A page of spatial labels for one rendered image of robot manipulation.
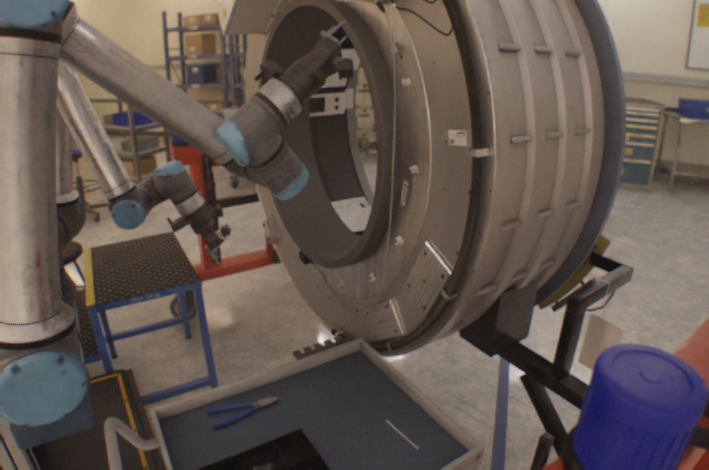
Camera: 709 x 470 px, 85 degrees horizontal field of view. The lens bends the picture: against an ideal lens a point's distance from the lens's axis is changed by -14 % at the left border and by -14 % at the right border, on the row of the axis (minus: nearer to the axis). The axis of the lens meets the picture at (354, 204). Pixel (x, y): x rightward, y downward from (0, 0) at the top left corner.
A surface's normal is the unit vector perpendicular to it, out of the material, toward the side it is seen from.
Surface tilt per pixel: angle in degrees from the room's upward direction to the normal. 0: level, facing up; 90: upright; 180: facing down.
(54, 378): 95
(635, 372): 0
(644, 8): 90
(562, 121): 86
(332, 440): 0
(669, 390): 0
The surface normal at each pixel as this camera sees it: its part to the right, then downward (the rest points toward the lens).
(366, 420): 0.00, -0.95
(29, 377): 0.67, 0.32
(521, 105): 0.51, 0.04
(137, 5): -0.32, 0.31
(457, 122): -0.85, 0.17
